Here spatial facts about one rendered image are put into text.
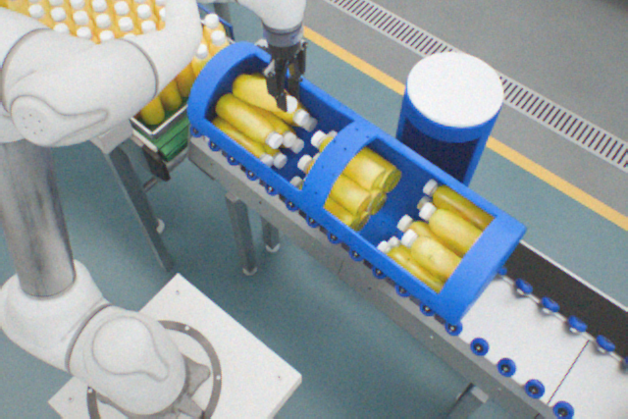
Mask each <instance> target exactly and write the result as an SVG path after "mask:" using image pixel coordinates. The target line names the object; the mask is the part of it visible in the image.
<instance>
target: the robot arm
mask: <svg viewBox="0 0 628 419"><path fill-rule="evenodd" d="M196 2H198V3H201V4H208V3H225V4H226V3H228V2H233V3H237V4H239V5H241V6H243V7H245V8H247V9H249V10H250V11H252V12H254V13H255V14H256V15H257V16H259V17H261V23H262V30H263V35H264V38H265V39H266V41H267V44H268V50H269V52H270V54H271V59H270V63H271V64H270V66H269V67H268V68H267V69H266V68H263V69H262V73H263V74H264V76H265V81H266V85H267V90H268V94H269V95H271V96H272V97H274V98H275V102H276V105H277V107H278V108H279V109H281V110H282V111H283V112H285V113H286V112H287V111H288V101H287V93H286V92H284V88H285V78H286V74H287V73H288V70H289V74H290V77H289V78H288V92H289V96H291V97H294V98H295V99H296V100H297V102H298V101H299V90H298V88H299V83H300V82H302V81H303V79H302V78H301V77H300V76H301V75H304V74H305V64H306V48H307V45H308V42H306V41H305V40H303V39H301V38H302V35H303V33H304V31H303V19H304V16H303V11H304V9H305V6H306V0H165V27H164V28H163V29H161V30H159V31H156V32H152V33H147V34H139V35H134V36H127V37H120V38H116V39H113V40H111V41H108V42H104V43H100V44H95V43H94V42H93V41H91V40H87V39H83V38H79V37H75V36H72V35H68V34H63V33H61V32H58V31H56V30H53V29H51V28H49V27H47V26H45V25H44V24H42V23H41V22H40V21H38V20H35V19H33V18H31V17H28V16H26V15H23V14H21V13H18V12H17V11H11V10H8V9H5V8H1V7H0V222H1V224H2V228H3V231H4V234H5V238H6V240H7V243H8V246H9V249H10V252H11V256H12V259H13V262H14V265H15V269H16V271H17V274H16V275H15V276H13V277H12V278H11V279H10V280H8V282H7V283H6V284H5V285H4V286H3V287H2V288H1V290H0V326H1V328H2V330H3V331H4V333H5V334H6V335H7V336H8V338H9V339H10V340H13V341H14V342H16V343H17V345H19V346H20V347H22V348H23V349H25V350H26V351H28V352H29V353H31V354H32V355H34V356H36V357H37V358H39V359H40V360H42V361H43V362H45V363H49V364H51V365H53V366H55V367H57V368H59V369H62V370H64V371H66V372H68V373H69V374H71V375H73V376H75V377H76V378H78V379H79V380H81V381H82V382H84V383H85V384H87V385H88V386H89V387H92V388H93V389H95V390H96V391H97V395H96V397H97V399H98V400H99V401H100V402H101V403H103V404H107V405H110V406H111V407H113V408H114V409H117V410H118V411H120V412H121V413H123V414H124V415H125V416H127V417H128V418H129V419H177V418H178V417H179V415H180V414H181V413H182V414H185V415H187V416H189V417H191V418H193V419H201V418H202V416H203V415H204V410H203V409H202V408H201V407H200V406H198V405H197V404H196V403H195V402H194V401H193V400H192V399H191V398H192V396H193V395H194V394H195V392H196V391H197V389H198V388H199V387H201V386H202V385H203V384H204V382H206V381H207V380H208V379H209V377H210V375H211V371H210V369H209V367H208V366H207V365H205V364H202V363H196V362H194V361H193V360H191V359H190V358H188V357H187V356H185V355H184V354H182V353H181V351H180V349H179V347H178V345H177V344H176V342H175V340H173V338H172V337H171V336H170V334H169V333H168V332H167V331H166V329H165V328H164V327H163V326H162V325H161V324H160V323H159V322H157V320H156V319H154V318H153V317H151V316H147V315H144V314H142V313H138V312H133V311H129V310H126V309H123V308H120V307H118V306H116V305H114V304H112V303H110V301H108V300H107V299H105V298H104V297H103V294H102V292H101V291H100V290H99V288H98V287H97V285H96V284H95V282H94V281H93V280H92V278H91V276H90V275H89V272H88V270H87V268H86V267H85V266H84V265H83V264H81V263H80V262H78V260H75V259H73V254H72V250H71V246H70V241H69V236H68V231H67V226H66V222H65V217H64V208H63V203H62V198H61V194H60V189H59V185H58V180H57V175H56V171H55V166H54V162H53V157H52V152H51V148H50V147H62V146H69V145H73V144H78V143H82V142H85V141H88V140H90V139H93V138H95V137H96V136H98V135H101V134H103V133H105V132H107V131H109V130H110V129H112V128H115V127H117V126H119V125H121V124H122V123H124V122H126V121H127V120H129V119H130V118H132V117H133V115H135V114H136V113H137V112H138V111H139V110H140V109H141V108H142V107H144V106H145V105H147V104H148V103H150V102H151V101H152V100H154V99H155V98H156V97H157V94H158V93H159V92H160V91H161V90H162V89H163V88H164V87H165V85H166V84H167V83H168V82H169V81H172V80H173V79H174V78H175V77H176V76H177V75H178V74H179V73H180V72H181V70H182V69H183V68H184V67H185V66H186V65H187V64H188V63H189V62H190V61H191V60H192V58H194V56H195V55H196V53H197V51H198V49H199V47H200V44H201V39H202V26H201V21H200V16H199V12H198V8H197V3H196Z"/></svg>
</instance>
